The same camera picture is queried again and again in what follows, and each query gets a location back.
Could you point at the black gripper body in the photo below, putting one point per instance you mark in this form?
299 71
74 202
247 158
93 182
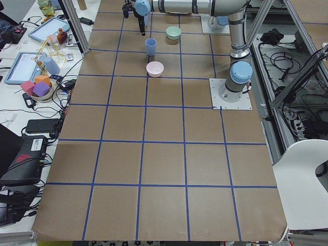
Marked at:
141 21

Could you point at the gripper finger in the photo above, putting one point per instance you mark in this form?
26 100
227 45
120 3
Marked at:
141 25
143 30

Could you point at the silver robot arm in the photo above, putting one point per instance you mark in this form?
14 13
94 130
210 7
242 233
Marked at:
240 69

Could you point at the blue cup near arm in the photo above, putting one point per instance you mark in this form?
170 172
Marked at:
146 20

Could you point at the mint green bowl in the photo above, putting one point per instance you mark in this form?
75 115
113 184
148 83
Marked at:
173 33

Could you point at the black power adapter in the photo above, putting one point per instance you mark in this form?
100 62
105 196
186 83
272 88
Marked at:
86 21

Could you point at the cardboard tube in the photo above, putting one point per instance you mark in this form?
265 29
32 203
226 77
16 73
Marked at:
82 4

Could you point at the pink bowl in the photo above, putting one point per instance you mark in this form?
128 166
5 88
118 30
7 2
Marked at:
155 68

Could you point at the brown glass bottle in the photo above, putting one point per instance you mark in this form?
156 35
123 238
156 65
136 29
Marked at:
61 36

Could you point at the teach pendant tablet far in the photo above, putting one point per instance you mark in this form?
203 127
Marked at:
48 28

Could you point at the teach pendant tablet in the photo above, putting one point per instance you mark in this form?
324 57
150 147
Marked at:
48 28
24 68

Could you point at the light blue cup on desk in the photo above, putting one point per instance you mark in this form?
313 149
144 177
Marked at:
51 65

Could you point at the teach pendant tablet near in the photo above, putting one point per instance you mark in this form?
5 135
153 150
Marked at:
24 68

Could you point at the bowl of foam cubes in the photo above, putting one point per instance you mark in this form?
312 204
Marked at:
40 90

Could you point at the white chair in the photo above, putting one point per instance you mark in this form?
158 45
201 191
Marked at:
303 197

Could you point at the aluminium frame post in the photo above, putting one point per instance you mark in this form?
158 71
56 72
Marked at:
75 25

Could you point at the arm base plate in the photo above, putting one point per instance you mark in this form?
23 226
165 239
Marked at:
215 25
223 99

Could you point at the gold wire rack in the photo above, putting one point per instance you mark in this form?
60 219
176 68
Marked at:
49 48

